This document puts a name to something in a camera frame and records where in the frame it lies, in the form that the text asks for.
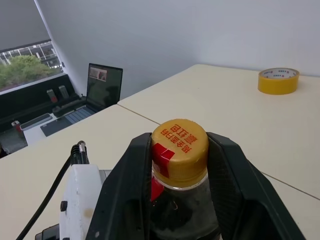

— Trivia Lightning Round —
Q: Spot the grey roller blind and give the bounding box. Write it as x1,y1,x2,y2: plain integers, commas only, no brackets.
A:
0,0,53,51

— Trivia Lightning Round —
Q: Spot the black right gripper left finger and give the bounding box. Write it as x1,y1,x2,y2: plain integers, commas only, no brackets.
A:
90,132,153,240

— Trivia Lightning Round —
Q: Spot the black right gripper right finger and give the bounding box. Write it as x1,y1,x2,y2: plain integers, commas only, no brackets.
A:
206,131,307,240

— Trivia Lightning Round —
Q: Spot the dark open laptop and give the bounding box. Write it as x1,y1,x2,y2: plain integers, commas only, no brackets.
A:
40,62,124,137

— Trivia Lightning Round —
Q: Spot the yellow bottle cap red print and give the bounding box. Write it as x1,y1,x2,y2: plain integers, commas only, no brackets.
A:
151,118,210,188

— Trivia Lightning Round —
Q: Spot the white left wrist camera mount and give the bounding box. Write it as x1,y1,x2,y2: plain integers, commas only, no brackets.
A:
59,163,113,240

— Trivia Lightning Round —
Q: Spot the yellow adhesive tape roll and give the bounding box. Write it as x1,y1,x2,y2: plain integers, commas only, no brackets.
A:
257,67,300,96

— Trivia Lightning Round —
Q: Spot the grey oblong tray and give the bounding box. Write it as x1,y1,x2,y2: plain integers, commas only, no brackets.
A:
19,112,52,131

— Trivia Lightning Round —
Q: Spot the black equipment case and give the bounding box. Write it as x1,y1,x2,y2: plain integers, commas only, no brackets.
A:
0,73,86,153

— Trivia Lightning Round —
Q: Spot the black red battery pack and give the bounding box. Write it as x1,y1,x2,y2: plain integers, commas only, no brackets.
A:
58,85,69,100
46,88,58,103

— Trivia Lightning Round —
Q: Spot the clear plastic dark drink bottle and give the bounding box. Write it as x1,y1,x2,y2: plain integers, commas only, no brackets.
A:
149,172,223,240

